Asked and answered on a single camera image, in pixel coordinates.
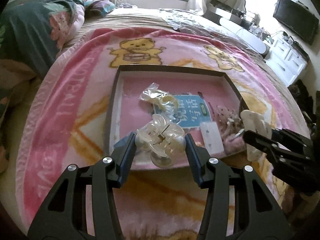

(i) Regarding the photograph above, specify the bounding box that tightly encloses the white plastic claw clip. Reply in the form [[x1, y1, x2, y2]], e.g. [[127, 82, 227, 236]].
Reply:
[[240, 109, 272, 162]]

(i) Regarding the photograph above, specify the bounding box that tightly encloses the pink fluffy pompom hair clip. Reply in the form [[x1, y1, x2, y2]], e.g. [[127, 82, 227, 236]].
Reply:
[[221, 128, 246, 155]]

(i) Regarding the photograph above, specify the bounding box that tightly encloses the pink lace bow hair clip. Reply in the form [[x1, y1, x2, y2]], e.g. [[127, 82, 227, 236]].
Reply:
[[215, 106, 244, 141]]

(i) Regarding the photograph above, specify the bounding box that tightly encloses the stud earrings white card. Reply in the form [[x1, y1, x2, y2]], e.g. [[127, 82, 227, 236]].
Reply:
[[200, 121, 224, 156]]

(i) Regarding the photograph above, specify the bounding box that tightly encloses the clear pearl flower claw clip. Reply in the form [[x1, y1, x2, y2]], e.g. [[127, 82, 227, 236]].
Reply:
[[135, 114, 186, 168]]

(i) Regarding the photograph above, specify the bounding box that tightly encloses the yellow hair ties plastic bag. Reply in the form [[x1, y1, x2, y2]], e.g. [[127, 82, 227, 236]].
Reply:
[[139, 83, 178, 121]]

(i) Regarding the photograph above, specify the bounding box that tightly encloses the white drawer cabinet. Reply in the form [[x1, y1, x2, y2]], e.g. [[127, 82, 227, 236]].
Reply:
[[265, 35, 308, 87]]

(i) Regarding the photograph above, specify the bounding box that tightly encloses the dark cardboard box tray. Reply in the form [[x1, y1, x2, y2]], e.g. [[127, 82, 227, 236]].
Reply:
[[103, 65, 248, 159]]

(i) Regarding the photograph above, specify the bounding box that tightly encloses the pink bear pattern blanket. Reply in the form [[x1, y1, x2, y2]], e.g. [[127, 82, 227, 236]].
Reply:
[[16, 27, 309, 239]]

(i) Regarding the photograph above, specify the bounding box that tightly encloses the white bed footboard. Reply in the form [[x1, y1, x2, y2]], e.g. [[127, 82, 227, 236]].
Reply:
[[219, 17, 268, 57]]

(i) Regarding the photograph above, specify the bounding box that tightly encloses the black flat television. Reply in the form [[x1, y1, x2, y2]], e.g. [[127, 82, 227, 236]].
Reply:
[[273, 0, 319, 45]]

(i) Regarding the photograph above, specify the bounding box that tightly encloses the floral dark green quilt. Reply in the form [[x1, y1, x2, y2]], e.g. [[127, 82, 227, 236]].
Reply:
[[1, 0, 84, 78]]

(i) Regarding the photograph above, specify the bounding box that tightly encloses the purple teal pillow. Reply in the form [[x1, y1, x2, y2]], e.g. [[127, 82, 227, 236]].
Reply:
[[85, 0, 116, 17]]

